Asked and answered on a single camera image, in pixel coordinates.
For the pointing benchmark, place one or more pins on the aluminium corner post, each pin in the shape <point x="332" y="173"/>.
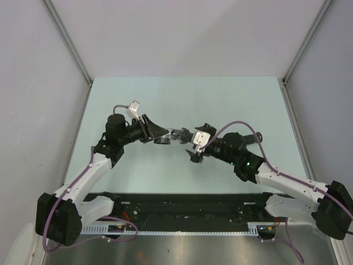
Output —
<point x="67" y="40"/>
<point x="308" y="38"/>

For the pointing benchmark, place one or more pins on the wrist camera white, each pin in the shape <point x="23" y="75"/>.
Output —
<point x="200" y="140"/>
<point x="132" y="109"/>

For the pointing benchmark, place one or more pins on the left aluminium corner post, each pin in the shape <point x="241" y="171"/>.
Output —
<point x="67" y="40"/>

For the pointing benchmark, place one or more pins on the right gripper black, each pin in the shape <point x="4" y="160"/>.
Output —
<point x="196" y="157"/>

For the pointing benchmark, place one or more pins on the clear plastic elbow fitting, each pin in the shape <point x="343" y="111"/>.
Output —
<point x="167" y="138"/>

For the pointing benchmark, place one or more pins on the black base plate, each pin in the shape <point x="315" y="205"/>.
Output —
<point x="240" y="207"/>

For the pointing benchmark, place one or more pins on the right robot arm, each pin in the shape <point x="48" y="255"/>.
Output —
<point x="327" y="206"/>

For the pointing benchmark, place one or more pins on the right aluminium corner post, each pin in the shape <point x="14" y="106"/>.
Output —
<point x="308" y="38"/>

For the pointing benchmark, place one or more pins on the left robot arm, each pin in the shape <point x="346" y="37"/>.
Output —
<point x="62" y="215"/>

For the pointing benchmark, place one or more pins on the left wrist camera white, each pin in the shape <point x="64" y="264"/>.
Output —
<point x="132" y="109"/>

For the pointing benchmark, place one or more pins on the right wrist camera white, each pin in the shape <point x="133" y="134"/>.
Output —
<point x="200" y="140"/>

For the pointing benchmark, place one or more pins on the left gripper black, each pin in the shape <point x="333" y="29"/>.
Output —
<point x="149" y="130"/>

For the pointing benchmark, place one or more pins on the grey slotted cable duct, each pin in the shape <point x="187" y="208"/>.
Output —
<point x="115" y="229"/>

